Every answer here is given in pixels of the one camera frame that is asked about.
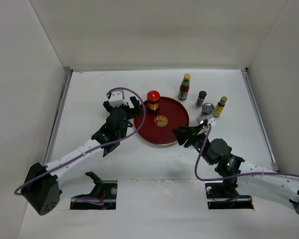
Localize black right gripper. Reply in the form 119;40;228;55
172;123;214;165

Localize red lid chili sauce jar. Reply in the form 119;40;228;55
147;90;160;113

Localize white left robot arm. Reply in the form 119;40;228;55
18;91;144;216

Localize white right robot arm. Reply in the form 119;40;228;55
172;124;299;215

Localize red round tray gold rim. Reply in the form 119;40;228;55
134;97;189;145

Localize yellow label small oil bottle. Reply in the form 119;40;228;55
213;96;227;118

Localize small black cap spice jar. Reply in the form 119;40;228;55
195;91;207;107

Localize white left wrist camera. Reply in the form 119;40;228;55
107;90;127;107

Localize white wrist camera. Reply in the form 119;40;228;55
203;117;217;127
107;90;127;107

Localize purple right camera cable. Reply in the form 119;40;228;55
194;124;299;202

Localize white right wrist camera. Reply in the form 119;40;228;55
203;117;217;127

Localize aluminium table edge rail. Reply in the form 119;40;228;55
40;67;73;165

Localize right robot arm base mount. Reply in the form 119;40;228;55
205;182;254;210

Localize left robot arm base mount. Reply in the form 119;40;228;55
70;172;118;210

